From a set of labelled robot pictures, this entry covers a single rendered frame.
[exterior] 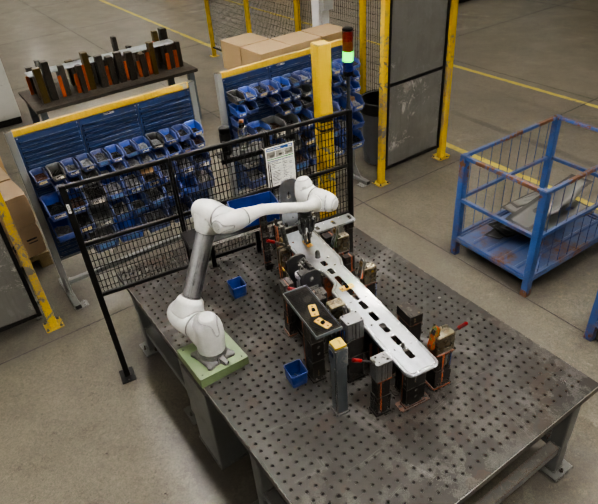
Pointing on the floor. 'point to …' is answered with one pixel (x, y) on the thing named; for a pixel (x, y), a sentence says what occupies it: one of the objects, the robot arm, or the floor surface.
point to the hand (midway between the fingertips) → (307, 238)
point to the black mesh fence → (217, 201)
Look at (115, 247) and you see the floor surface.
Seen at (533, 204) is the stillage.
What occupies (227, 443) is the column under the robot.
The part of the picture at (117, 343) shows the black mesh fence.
